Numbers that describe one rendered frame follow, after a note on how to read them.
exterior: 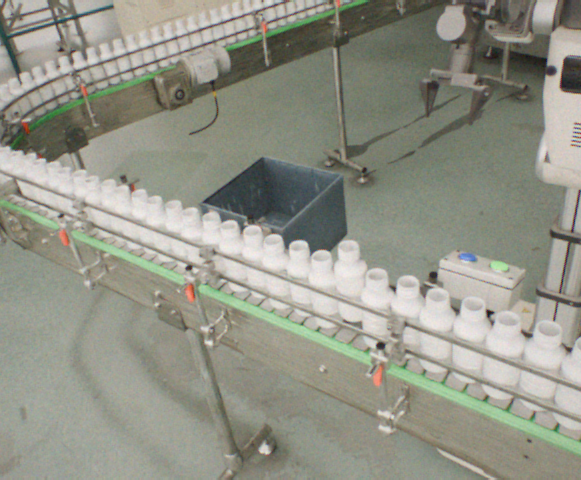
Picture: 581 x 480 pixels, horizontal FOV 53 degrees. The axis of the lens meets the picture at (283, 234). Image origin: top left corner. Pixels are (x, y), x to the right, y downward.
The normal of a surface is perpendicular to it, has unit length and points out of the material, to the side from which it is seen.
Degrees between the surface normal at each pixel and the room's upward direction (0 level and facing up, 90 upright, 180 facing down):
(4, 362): 0
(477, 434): 90
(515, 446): 90
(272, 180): 90
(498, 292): 70
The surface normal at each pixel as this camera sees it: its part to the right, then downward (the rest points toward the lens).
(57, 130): 0.86, 0.20
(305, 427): -0.13, -0.81
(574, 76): -0.59, 0.53
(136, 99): 0.58, 0.41
